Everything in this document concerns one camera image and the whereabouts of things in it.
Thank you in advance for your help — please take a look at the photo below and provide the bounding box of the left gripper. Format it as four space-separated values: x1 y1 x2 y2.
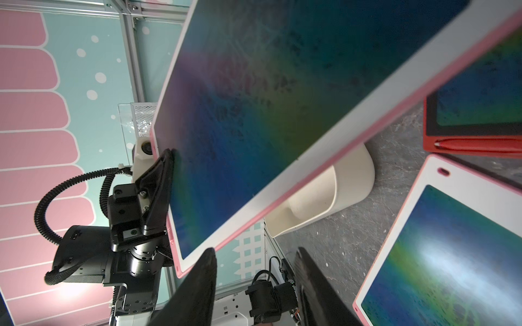
52 149 175 285

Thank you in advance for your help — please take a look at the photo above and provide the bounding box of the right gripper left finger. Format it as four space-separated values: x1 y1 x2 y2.
149 248 217 325

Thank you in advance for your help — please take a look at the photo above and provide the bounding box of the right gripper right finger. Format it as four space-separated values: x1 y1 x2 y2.
293 247 362 326

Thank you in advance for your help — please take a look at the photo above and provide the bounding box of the cream plastic storage box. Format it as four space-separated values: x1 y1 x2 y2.
265 145 375 238

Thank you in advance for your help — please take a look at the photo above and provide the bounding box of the pink writing tablet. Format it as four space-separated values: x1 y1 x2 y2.
151 1 521 277
353 155 521 325

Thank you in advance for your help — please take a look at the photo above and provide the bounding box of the red writing tablet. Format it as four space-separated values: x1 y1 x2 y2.
423 29 521 158

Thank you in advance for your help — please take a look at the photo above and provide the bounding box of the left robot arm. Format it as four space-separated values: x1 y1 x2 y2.
34 149 175 325

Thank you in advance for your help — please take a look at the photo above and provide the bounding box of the white wire wall basket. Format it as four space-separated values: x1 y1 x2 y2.
118 102 157 138

